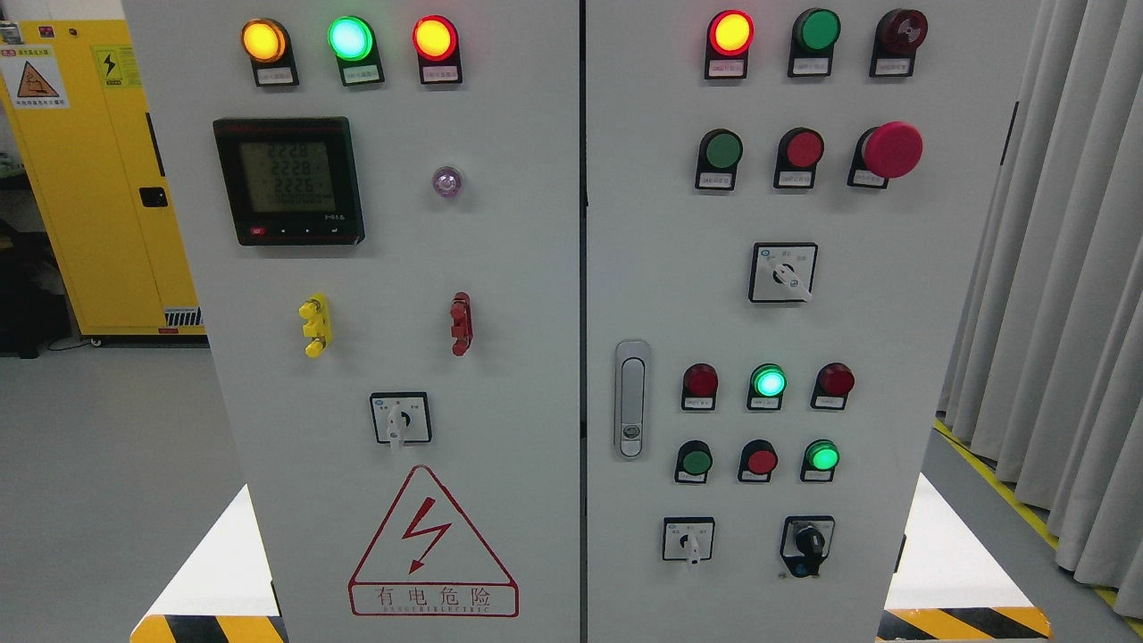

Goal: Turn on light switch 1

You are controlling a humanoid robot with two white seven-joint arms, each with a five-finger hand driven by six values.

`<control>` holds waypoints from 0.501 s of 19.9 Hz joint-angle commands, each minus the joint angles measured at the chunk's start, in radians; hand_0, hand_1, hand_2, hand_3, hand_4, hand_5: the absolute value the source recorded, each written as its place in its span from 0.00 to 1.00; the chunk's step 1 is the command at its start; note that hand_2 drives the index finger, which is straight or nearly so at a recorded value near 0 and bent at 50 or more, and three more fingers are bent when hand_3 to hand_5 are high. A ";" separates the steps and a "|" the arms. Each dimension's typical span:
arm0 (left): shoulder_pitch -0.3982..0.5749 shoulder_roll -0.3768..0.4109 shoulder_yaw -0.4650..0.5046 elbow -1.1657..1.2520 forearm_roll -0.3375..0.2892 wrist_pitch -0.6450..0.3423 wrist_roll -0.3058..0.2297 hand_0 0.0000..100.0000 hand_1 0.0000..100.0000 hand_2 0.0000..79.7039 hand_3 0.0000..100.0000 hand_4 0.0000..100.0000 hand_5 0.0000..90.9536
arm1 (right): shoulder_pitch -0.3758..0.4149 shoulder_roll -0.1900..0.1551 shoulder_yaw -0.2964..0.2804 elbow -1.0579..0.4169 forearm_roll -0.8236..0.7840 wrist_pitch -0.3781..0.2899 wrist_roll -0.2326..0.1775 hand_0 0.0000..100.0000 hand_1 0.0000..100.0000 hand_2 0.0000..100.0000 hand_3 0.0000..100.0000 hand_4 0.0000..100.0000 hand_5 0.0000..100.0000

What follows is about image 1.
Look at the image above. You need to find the door rotary selector switch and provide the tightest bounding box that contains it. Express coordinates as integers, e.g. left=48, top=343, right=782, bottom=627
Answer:
left=369, top=391, right=433, bottom=449

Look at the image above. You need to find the small clear indicator light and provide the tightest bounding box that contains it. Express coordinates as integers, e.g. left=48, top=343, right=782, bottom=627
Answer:
left=431, top=166, right=463, bottom=199

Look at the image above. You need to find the red terminal block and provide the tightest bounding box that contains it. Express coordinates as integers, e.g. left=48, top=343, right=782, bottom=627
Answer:
left=449, top=292, right=474, bottom=355

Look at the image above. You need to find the dark red lamp lower left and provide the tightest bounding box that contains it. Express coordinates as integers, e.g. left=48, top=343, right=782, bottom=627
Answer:
left=680, top=363, right=719, bottom=412

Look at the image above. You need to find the dark red lamp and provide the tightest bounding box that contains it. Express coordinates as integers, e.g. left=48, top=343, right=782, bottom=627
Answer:
left=812, top=362, right=855, bottom=411
left=680, top=363, right=719, bottom=412

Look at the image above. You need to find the green lit lamp lower middle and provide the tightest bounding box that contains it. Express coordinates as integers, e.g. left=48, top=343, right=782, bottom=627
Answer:
left=746, top=363, right=788, bottom=412

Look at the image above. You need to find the left grey cabinet door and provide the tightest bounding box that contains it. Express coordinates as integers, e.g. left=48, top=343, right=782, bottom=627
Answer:
left=123, top=1, right=582, bottom=642

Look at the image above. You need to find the grey cabinet door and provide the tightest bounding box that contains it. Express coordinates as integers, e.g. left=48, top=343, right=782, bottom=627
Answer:
left=584, top=1, right=1042, bottom=642
left=123, top=1, right=582, bottom=642

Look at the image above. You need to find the green push button upper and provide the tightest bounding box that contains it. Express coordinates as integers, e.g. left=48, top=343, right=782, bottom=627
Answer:
left=694, top=128, right=743, bottom=191

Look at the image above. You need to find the red push button lower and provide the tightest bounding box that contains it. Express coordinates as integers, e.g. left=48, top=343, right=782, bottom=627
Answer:
left=738, top=439, right=780, bottom=483

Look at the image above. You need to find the red push button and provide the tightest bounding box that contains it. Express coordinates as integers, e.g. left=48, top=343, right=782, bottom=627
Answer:
left=738, top=439, right=780, bottom=483
left=772, top=127, right=824, bottom=188

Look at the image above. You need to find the right grey cabinet door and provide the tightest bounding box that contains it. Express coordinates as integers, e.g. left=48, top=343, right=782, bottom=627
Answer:
left=584, top=1, right=1042, bottom=642

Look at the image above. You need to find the yellow terminal block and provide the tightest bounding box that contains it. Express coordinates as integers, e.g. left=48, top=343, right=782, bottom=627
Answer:
left=298, top=294, right=331, bottom=359

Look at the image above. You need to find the dark red lamp lower right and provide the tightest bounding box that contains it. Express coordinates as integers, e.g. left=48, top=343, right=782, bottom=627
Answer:
left=812, top=362, right=855, bottom=411

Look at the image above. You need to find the red electrical danger warning sticker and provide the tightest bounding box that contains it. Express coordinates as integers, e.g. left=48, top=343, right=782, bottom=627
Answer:
left=347, top=465, right=520, bottom=618

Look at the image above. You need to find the green lit push button lower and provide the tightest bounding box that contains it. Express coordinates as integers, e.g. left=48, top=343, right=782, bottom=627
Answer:
left=799, top=439, right=840, bottom=483

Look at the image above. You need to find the red push button upper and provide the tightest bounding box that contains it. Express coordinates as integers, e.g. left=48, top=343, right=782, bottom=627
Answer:
left=772, top=127, right=824, bottom=188

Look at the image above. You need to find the black digital power meter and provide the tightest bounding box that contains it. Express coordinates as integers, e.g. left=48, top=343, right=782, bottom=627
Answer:
left=213, top=115, right=366, bottom=246

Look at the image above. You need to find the red ringed lit indicator lamp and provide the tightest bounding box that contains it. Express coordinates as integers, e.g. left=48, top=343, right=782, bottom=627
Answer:
left=411, top=13, right=463, bottom=85

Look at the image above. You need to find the red lit lamp right door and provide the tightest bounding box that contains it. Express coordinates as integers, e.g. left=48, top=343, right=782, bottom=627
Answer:
left=704, top=9, right=756, bottom=79

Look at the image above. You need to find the green lit indicator lamp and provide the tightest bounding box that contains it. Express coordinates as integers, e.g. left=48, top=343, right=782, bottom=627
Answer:
left=327, top=15, right=385, bottom=87

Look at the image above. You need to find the red emergency stop mushroom button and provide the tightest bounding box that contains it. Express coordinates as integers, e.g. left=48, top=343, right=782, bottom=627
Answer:
left=847, top=121, right=925, bottom=188

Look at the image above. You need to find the dark green indicator lamp top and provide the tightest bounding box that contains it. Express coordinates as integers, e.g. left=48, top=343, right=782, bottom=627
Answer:
left=788, top=7, right=841, bottom=78

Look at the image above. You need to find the yellow indicator lamp top left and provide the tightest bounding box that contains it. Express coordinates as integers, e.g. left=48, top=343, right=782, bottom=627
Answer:
left=241, top=18, right=301, bottom=87

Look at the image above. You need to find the dark red buzzer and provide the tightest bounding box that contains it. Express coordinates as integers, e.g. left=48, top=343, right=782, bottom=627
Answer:
left=869, top=8, right=930, bottom=78

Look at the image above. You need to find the left white base with stripes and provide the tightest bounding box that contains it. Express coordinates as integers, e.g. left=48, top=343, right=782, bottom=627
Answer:
left=129, top=488, right=288, bottom=642

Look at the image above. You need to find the white base with stripes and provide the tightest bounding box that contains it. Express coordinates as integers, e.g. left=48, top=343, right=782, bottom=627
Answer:
left=876, top=476, right=1053, bottom=642
left=129, top=488, right=288, bottom=642

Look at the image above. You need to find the right white base with stripes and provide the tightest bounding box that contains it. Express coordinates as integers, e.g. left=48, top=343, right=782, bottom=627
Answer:
left=876, top=476, right=1053, bottom=642

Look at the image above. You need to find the grey curtain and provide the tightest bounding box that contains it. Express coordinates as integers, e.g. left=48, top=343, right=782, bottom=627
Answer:
left=938, top=1, right=1142, bottom=619

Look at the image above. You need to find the yellow safety storage cabinet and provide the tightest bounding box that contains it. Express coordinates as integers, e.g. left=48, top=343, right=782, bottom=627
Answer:
left=3, top=21, right=205, bottom=338

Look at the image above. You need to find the silver door latch handle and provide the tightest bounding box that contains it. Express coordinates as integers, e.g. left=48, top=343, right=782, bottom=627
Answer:
left=613, top=340, right=652, bottom=459

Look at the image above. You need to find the upper right rotary selector switch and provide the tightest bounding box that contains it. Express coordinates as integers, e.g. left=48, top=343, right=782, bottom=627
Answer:
left=748, top=243, right=818, bottom=304

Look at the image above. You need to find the lower white rotary selector switch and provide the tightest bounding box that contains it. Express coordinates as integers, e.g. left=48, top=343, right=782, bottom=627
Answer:
left=662, top=516, right=717, bottom=565

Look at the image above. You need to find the black key selector switch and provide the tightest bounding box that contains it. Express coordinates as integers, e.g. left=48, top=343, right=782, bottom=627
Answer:
left=780, top=515, right=836, bottom=579

